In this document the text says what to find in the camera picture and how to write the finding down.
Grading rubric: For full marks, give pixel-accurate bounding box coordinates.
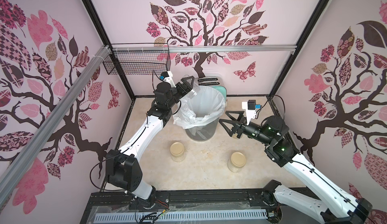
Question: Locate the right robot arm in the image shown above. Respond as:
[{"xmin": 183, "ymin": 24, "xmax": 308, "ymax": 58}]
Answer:
[{"xmin": 219, "ymin": 111, "xmax": 372, "ymax": 224}]

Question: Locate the glass jar beige lid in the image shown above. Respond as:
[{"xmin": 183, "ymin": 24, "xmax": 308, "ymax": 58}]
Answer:
[
  {"xmin": 170, "ymin": 142, "xmax": 185, "ymax": 163},
  {"xmin": 227, "ymin": 151, "xmax": 247, "ymax": 173}
]

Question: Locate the white slotted cable duct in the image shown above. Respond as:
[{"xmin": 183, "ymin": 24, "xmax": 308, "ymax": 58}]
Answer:
[{"xmin": 92, "ymin": 209, "xmax": 268, "ymax": 224}]

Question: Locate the aluminium rail left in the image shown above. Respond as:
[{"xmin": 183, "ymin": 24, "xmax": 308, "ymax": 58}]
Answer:
[{"xmin": 1, "ymin": 45, "xmax": 111, "ymax": 205}]

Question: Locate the grey mesh trash bin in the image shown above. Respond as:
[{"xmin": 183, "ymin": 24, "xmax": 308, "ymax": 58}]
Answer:
[{"xmin": 185, "ymin": 118, "xmax": 219, "ymax": 142}]

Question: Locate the black wire basket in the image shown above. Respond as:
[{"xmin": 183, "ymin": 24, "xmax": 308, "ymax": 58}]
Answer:
[{"xmin": 103, "ymin": 43, "xmax": 171, "ymax": 75}]

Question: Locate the white plastic trash bag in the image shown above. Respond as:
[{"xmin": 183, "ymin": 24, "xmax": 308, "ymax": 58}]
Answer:
[{"xmin": 173, "ymin": 86, "xmax": 226, "ymax": 129}]

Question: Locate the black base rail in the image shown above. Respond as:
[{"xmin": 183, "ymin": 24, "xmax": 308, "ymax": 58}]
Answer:
[{"xmin": 80, "ymin": 188, "xmax": 317, "ymax": 224}]

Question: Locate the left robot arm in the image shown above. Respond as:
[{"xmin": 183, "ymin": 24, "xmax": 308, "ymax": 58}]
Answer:
[{"xmin": 100, "ymin": 71, "xmax": 197, "ymax": 208}]

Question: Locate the aluminium rail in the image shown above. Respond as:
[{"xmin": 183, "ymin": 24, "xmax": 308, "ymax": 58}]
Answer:
[
  {"xmin": 113, "ymin": 45, "xmax": 297, "ymax": 53},
  {"xmin": 1, "ymin": 45, "xmax": 111, "ymax": 205}
]

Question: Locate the mint green toaster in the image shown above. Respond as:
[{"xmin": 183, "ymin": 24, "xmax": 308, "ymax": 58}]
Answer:
[{"xmin": 195, "ymin": 76, "xmax": 227, "ymax": 100}]

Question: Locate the aluminium rail back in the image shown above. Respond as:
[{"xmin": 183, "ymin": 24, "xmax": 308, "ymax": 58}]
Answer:
[{"xmin": 113, "ymin": 45, "xmax": 297, "ymax": 53}]

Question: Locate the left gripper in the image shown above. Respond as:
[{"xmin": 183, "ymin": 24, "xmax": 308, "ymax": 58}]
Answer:
[{"xmin": 167, "ymin": 76, "xmax": 195, "ymax": 109}]

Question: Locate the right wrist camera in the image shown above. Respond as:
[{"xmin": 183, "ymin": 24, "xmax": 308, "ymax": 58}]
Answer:
[{"xmin": 242, "ymin": 100, "xmax": 262, "ymax": 125}]

